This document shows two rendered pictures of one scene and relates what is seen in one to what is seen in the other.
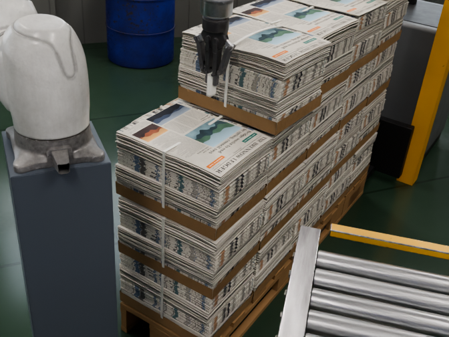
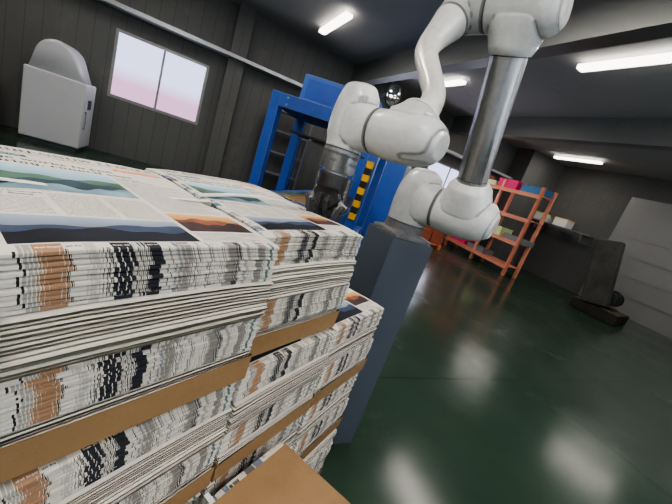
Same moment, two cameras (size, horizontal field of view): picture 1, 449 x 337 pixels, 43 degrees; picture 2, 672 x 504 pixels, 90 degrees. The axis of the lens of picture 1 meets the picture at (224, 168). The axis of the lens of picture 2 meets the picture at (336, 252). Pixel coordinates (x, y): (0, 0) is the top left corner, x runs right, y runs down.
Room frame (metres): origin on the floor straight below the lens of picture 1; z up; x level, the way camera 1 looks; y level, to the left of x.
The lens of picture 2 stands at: (2.41, 0.09, 1.19)
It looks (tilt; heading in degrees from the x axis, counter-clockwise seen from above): 14 degrees down; 178
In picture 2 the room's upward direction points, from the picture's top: 19 degrees clockwise
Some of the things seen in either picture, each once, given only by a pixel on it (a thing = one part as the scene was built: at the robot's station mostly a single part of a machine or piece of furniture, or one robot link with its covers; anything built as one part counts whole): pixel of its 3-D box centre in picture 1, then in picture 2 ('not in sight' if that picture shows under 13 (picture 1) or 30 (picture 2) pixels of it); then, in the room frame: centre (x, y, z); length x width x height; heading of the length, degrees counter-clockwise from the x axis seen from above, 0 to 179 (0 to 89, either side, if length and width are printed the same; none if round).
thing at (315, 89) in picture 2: not in sight; (343, 104); (-0.59, -0.14, 1.65); 0.60 x 0.45 x 0.20; 79
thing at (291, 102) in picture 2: not in sight; (337, 122); (-0.59, -0.14, 1.50); 0.94 x 0.68 x 0.10; 79
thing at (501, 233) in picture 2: not in sight; (494, 221); (-6.32, 4.02, 1.11); 2.38 x 0.63 x 2.21; 25
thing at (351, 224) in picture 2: not in sight; (350, 224); (-0.22, 0.23, 0.78); 0.09 x 0.09 x 1.55; 79
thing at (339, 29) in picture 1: (288, 45); (98, 270); (1.99, -0.19, 0.95); 0.38 x 0.29 x 0.23; 57
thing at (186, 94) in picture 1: (223, 85); (269, 312); (1.78, 0.03, 0.86); 0.29 x 0.16 x 0.04; 147
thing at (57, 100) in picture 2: not in sight; (62, 96); (-3.15, -4.65, 0.77); 0.78 x 0.66 x 1.54; 115
